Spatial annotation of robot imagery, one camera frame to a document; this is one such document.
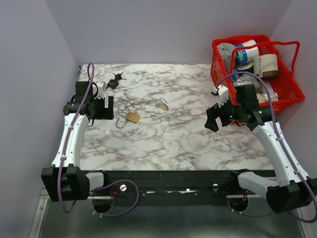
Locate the beige tape roll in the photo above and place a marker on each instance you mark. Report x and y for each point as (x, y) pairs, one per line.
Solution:
(266, 66)

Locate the grey crumpled bag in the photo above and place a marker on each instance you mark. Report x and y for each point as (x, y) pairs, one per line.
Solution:
(225, 50)

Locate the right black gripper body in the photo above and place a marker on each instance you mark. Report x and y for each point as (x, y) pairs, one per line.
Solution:
(227, 111)

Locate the white blue paper cup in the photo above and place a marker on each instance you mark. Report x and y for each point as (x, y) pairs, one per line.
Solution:
(246, 55)

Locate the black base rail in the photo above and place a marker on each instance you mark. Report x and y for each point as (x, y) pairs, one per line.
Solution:
(168, 188)

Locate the small brass padlock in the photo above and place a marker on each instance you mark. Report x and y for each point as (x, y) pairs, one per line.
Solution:
(164, 103)

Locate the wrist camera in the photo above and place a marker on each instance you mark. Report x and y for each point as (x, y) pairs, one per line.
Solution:
(222, 93)
(101, 86)

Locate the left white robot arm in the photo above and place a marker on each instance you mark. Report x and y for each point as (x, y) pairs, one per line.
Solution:
(64, 179)

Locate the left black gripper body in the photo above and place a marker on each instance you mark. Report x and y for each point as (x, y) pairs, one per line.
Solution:
(103, 113)

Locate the beige lotion pump bottle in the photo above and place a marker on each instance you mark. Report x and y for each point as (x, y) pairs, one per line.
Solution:
(263, 97)

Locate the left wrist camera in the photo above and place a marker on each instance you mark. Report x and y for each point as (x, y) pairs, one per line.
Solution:
(101, 86)

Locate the large brass padlock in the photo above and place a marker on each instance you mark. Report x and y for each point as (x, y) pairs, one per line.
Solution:
(131, 117)

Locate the red plastic basket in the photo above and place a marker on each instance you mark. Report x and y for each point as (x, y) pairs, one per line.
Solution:
(284, 85)

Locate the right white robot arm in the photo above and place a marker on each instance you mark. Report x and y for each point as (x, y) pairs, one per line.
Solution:
(293, 187)

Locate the black padlock with keys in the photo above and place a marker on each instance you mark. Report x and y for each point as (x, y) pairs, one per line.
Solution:
(113, 83)

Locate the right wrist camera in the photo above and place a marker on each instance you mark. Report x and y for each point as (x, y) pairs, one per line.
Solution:
(222, 93)

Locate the clear plastic bag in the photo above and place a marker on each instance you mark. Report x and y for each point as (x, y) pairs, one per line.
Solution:
(246, 79)

